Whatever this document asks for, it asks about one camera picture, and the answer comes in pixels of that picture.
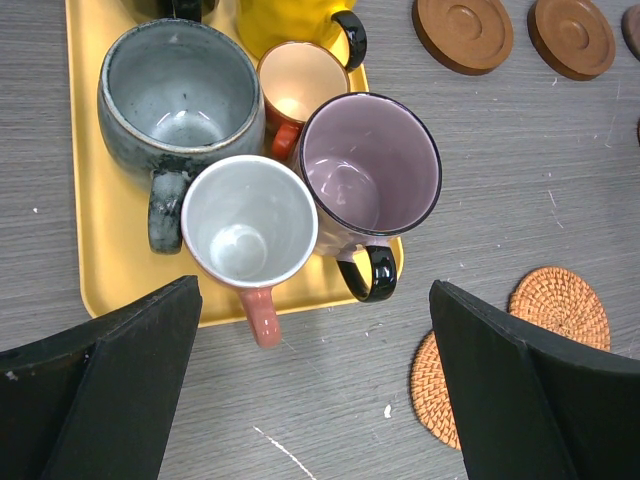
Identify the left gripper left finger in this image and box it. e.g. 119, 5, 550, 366
1, 275, 202, 479

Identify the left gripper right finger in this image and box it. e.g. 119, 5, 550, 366
429, 280, 639, 479

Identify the woven rattan coaster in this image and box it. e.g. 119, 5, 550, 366
509, 266, 611, 352
410, 331, 461, 450

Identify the brown wooden saucer coaster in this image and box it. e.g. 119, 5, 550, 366
527, 0, 616, 81
412, 0, 514, 75

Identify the dark wooden coaster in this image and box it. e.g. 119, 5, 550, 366
621, 4, 640, 60

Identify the small red cup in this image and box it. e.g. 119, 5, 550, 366
257, 42, 351, 162

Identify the yellow serving tray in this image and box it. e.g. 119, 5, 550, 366
64, 0, 405, 329

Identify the pink mug white interior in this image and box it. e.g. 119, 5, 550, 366
181, 155, 318, 348

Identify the grey speckled round mug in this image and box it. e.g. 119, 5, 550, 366
97, 18, 266, 254

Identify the black mug cream interior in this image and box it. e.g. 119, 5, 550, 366
122, 0, 218, 23

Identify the purple mug black handle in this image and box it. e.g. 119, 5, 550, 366
289, 92, 442, 303

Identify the yellow mug black handle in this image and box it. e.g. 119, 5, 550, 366
235, 0, 367, 72

